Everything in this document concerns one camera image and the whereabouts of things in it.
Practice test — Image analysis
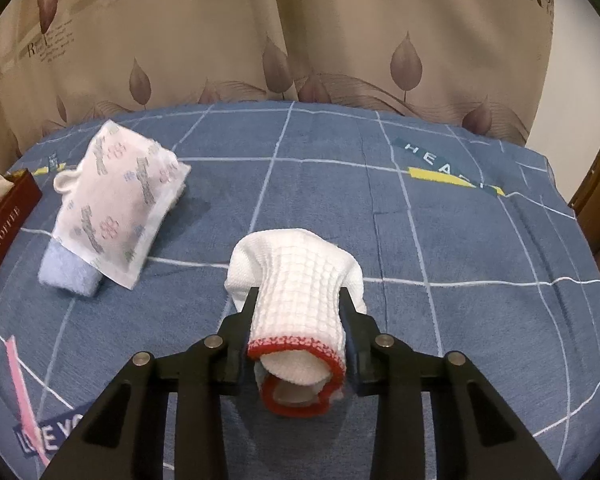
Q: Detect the plain white sock pair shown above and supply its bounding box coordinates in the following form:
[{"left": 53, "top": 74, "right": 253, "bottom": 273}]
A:
[{"left": 52, "top": 170, "right": 81, "bottom": 195}]

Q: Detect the floral printed white packet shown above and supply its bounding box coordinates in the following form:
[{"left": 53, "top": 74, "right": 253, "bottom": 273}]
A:
[{"left": 52, "top": 119, "right": 192, "bottom": 291}]

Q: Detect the white sock with red trim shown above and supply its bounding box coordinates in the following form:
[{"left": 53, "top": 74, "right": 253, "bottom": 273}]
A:
[{"left": 224, "top": 228, "right": 367, "bottom": 417}]

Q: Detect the light blue towel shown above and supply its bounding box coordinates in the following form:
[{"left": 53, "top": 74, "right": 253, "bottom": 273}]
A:
[{"left": 37, "top": 185, "right": 188, "bottom": 300}]

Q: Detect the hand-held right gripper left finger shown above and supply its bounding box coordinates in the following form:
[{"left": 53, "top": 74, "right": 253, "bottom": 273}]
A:
[{"left": 40, "top": 285, "right": 261, "bottom": 480}]

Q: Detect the red tin box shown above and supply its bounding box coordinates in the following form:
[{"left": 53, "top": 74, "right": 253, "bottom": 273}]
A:
[{"left": 0, "top": 170, "right": 43, "bottom": 308}]

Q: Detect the beige leaf print curtain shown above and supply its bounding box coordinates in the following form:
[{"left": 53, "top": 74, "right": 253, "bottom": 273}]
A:
[{"left": 0, "top": 0, "right": 556, "bottom": 176}]

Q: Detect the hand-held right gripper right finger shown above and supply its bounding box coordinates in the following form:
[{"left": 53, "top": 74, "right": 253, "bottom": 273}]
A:
[{"left": 337, "top": 287, "right": 563, "bottom": 480}]

